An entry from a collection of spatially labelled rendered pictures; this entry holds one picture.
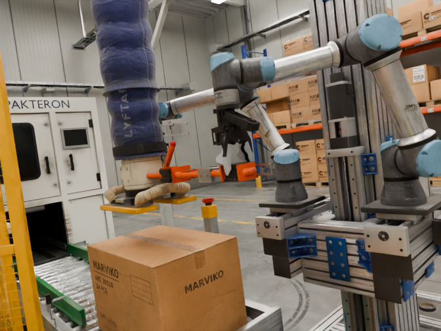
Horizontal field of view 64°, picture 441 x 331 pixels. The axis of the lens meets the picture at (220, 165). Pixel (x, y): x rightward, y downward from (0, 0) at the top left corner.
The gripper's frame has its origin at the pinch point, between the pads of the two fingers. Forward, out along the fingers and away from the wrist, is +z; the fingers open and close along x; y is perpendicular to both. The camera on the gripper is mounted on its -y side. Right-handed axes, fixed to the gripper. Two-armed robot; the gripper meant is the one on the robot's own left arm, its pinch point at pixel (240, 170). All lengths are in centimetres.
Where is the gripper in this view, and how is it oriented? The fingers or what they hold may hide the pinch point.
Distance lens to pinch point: 106.4
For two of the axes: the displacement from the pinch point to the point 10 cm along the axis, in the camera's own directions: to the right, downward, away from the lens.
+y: -6.4, 0.5, 7.6
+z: 1.3, 9.9, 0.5
